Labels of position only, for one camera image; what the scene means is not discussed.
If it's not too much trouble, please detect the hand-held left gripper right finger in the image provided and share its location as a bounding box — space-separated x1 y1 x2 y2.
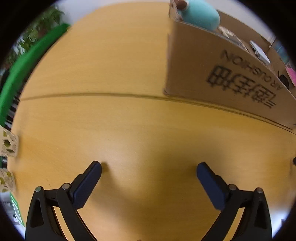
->
196 162 273 241

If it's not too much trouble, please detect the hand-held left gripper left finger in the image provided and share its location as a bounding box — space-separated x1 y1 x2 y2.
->
25 161 102 241

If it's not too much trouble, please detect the cardboard box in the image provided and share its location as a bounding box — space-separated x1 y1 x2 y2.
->
163 0 296 136

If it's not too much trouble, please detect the green and white packet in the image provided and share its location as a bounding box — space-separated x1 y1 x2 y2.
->
9 193 25 226

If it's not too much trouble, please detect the leaf print paper cup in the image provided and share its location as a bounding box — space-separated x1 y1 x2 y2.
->
0 130 19 157
0 169 16 193

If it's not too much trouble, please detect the green cloth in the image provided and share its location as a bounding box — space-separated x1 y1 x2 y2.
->
0 23 71 127

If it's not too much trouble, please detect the pink plush bear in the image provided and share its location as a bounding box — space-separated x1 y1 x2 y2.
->
285 66 296 87

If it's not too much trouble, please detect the white flat object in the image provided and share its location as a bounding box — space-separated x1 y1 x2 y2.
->
249 40 271 66

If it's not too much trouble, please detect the green potted plant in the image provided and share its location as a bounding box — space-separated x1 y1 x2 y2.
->
9 6 65 61

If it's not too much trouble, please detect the teal and pink plush pig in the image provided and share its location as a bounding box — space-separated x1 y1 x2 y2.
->
175 0 221 30

